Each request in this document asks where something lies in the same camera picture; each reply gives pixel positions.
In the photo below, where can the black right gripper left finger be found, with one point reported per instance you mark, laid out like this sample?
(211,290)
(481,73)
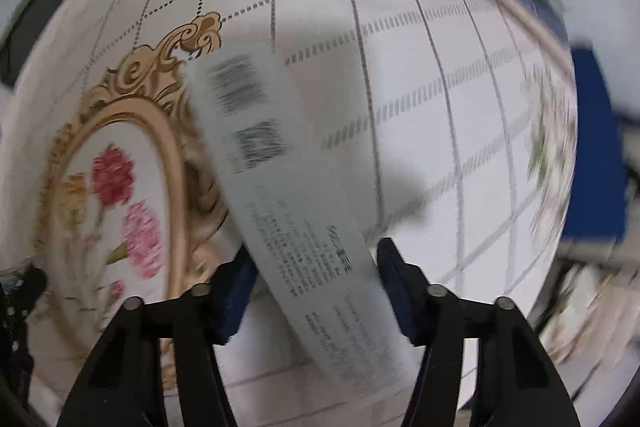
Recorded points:
(121,383)

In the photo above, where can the white printed paper wrapper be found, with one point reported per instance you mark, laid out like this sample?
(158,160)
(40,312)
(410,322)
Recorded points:
(293,218)

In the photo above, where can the white floral grid tablecloth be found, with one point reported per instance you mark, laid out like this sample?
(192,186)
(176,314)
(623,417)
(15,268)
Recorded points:
(450,125)

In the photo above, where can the blue chair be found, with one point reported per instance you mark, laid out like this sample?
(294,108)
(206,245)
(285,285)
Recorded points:
(598,204)

